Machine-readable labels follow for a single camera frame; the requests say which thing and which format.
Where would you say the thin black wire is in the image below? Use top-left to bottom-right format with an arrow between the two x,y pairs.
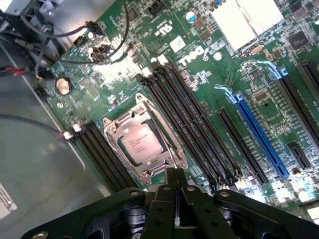
92,0 -> 130,64

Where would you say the silver CPU in socket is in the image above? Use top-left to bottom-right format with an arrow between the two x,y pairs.
102,93 -> 189,185

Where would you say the red and black wire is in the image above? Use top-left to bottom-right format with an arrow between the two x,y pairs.
0,66 -> 52,80

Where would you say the grey wire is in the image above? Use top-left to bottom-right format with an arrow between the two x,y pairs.
21,13 -> 88,39

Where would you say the black cable bundle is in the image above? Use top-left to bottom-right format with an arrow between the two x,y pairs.
0,7 -> 63,68

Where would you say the silver blue cylinder capacitor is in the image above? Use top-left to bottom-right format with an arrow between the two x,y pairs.
185,9 -> 199,24

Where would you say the blue and black connector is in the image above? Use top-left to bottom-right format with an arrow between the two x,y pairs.
84,20 -> 106,36

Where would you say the grey metal PC case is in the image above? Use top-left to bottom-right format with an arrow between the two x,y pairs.
0,0 -> 140,239

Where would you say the large black chip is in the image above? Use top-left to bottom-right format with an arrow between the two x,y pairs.
287,30 -> 313,51

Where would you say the black header connector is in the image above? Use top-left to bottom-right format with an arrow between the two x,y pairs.
148,0 -> 165,16

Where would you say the small black expansion slot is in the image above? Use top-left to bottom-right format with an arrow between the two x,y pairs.
286,141 -> 312,170

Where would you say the black wire red tip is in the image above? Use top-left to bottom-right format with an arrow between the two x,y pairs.
0,114 -> 66,137

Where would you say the thin metal locking lever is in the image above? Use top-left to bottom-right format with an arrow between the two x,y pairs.
146,101 -> 180,172

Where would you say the long black expansion slot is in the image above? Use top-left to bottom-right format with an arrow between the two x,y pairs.
256,59 -> 319,150
297,59 -> 319,88

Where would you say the silver coin battery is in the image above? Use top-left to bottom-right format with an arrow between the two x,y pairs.
55,77 -> 73,96

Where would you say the silver heat sink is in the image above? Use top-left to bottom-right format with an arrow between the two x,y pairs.
210,0 -> 285,52

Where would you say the long blue expansion slot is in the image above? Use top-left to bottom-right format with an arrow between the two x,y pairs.
213,84 -> 290,179

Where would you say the green Dell motherboard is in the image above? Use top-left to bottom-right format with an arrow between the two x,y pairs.
46,0 -> 319,225

